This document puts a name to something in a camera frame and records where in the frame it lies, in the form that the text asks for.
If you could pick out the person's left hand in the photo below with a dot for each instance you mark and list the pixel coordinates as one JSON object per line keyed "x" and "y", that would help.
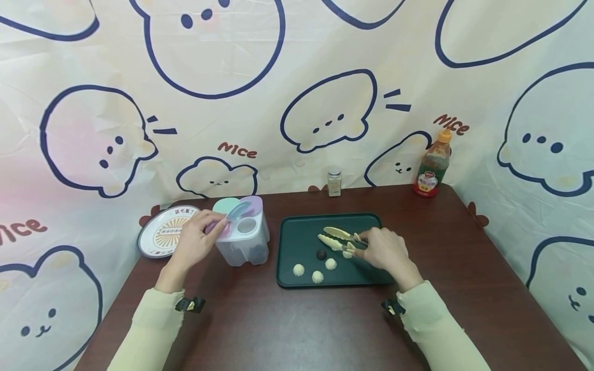
{"x": 192, "y": 242}

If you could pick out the person's right hand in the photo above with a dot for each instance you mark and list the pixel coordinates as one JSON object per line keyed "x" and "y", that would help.
{"x": 387, "y": 252}

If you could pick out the person's left thumb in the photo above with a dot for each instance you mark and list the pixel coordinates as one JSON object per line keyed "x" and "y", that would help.
{"x": 217, "y": 232}

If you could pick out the person's left index finger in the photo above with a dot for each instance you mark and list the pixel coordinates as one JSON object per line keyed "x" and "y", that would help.
{"x": 211, "y": 216}

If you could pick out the person's right thumb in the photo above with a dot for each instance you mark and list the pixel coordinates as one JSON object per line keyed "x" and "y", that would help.
{"x": 365, "y": 236}

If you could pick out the person's right fingers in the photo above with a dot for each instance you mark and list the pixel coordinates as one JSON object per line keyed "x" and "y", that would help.
{"x": 362, "y": 251}

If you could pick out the clear seasoning box pastel lids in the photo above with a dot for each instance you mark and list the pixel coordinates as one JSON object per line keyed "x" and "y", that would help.
{"x": 246, "y": 242}

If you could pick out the cream food tongs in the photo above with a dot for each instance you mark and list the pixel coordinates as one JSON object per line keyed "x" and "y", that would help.
{"x": 335, "y": 236}

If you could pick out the person's left forearm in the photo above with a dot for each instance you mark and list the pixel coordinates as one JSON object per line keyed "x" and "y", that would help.
{"x": 148, "y": 330}

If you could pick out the person's right forearm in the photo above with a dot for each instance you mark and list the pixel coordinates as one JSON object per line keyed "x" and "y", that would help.
{"x": 441, "y": 335}

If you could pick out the white round dumpling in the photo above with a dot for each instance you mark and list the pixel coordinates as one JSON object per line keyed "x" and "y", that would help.
{"x": 330, "y": 264}
{"x": 298, "y": 270}
{"x": 317, "y": 276}

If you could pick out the dark brown ball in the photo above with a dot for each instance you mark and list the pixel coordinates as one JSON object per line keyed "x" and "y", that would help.
{"x": 321, "y": 254}

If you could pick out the white printed plate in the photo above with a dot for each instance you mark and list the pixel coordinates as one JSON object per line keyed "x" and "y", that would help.
{"x": 162, "y": 232}

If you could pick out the dark green tray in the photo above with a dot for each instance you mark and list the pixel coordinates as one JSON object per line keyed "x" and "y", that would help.
{"x": 301, "y": 242}

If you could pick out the small glass spice jar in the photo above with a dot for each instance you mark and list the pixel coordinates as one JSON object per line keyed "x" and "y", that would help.
{"x": 334, "y": 183}

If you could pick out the black wrist band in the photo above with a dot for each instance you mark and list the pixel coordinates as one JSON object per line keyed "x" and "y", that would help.
{"x": 393, "y": 307}
{"x": 190, "y": 305}

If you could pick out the sauce bottle orange cap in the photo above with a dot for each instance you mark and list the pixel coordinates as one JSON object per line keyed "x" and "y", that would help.
{"x": 431, "y": 170}

